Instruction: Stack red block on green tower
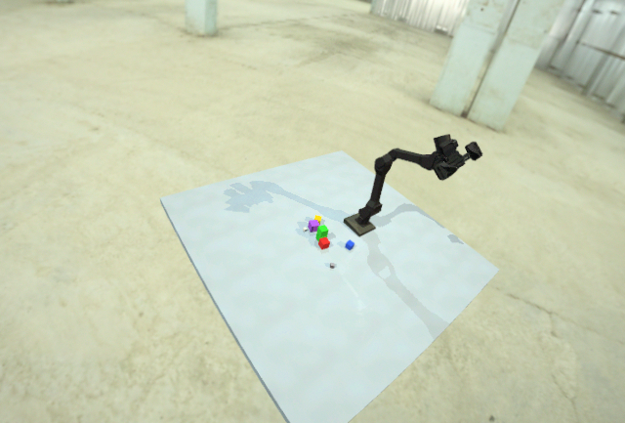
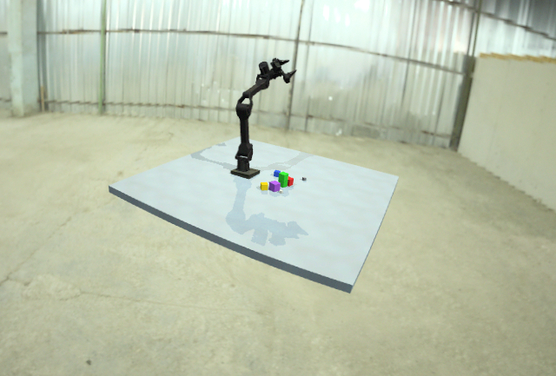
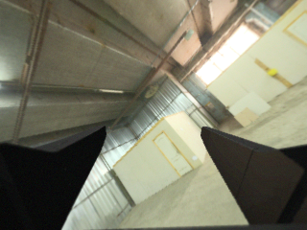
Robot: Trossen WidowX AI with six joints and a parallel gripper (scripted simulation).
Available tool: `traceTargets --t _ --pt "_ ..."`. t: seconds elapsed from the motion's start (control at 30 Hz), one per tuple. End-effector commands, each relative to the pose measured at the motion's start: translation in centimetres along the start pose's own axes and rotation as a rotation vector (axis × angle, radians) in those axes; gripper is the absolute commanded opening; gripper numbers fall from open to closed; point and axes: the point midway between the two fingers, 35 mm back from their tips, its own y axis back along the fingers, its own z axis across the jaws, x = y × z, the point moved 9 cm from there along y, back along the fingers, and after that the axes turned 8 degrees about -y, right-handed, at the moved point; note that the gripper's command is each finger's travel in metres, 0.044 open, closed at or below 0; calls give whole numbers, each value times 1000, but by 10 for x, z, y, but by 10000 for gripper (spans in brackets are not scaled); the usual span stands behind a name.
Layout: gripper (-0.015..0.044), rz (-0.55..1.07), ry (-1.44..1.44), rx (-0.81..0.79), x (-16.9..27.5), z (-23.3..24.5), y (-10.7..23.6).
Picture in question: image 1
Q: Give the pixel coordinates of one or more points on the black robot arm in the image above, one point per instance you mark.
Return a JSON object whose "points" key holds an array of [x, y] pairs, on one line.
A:
{"points": [[444, 145]]}

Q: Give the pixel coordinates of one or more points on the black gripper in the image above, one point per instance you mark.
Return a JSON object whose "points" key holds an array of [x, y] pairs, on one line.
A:
{"points": [[455, 160]]}

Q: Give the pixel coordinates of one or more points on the red block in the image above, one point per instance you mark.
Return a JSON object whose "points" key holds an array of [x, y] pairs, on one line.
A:
{"points": [[324, 243]]}

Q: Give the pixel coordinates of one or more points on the purple block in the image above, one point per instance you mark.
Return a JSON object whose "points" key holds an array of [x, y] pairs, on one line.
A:
{"points": [[313, 225]]}

